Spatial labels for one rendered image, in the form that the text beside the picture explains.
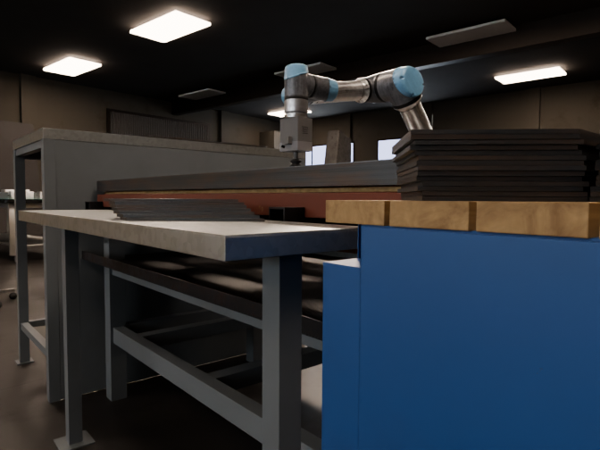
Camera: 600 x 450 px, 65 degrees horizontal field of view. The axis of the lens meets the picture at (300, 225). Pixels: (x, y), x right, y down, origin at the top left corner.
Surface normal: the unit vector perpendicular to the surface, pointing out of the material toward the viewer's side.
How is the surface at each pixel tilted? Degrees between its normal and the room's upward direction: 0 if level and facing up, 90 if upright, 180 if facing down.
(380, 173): 90
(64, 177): 90
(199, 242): 90
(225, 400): 90
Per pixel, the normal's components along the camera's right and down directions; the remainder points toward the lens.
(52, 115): 0.76, 0.04
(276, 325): -0.76, 0.04
